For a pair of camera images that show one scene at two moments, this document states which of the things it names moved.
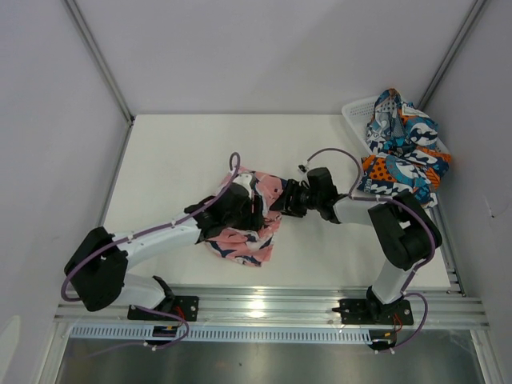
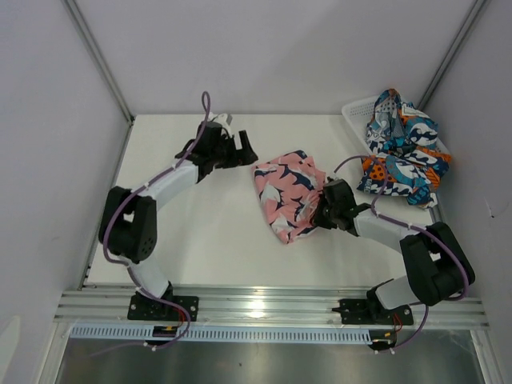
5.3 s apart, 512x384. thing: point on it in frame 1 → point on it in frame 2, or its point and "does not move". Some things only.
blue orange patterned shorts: [406, 156] does not move
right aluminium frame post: [450, 54] does not move
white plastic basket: [357, 117] does not move
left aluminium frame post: [98, 57] does not move
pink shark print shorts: [251, 247] → [287, 188]
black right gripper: [285, 205] → [318, 219]
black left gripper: [253, 221] → [241, 157]
